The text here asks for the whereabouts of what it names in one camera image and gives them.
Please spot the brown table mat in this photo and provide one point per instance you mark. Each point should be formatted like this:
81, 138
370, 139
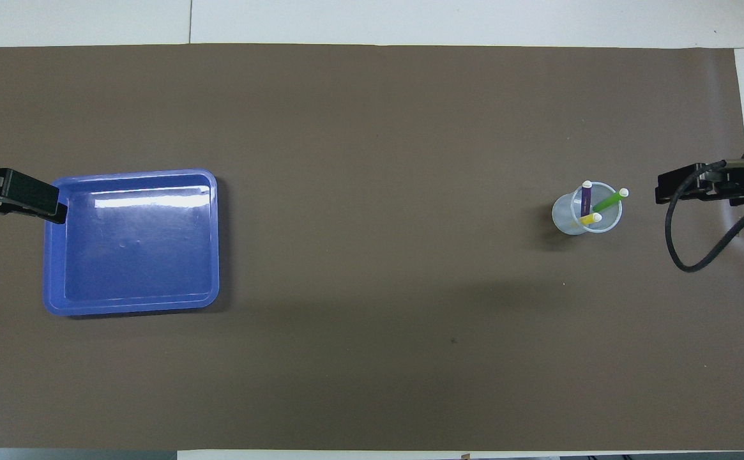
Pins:
372, 287

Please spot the purple pen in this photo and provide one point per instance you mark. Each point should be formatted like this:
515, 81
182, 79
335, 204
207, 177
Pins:
586, 198

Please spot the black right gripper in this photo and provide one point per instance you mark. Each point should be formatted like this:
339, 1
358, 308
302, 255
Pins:
739, 185

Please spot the yellow pen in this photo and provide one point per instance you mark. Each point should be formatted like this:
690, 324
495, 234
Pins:
592, 219

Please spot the blue plastic tray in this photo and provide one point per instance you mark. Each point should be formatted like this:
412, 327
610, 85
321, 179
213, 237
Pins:
135, 255

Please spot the green pen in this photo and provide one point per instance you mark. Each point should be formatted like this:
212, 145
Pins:
608, 203

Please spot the translucent plastic cup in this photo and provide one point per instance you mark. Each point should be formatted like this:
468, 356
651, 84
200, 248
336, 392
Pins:
566, 220

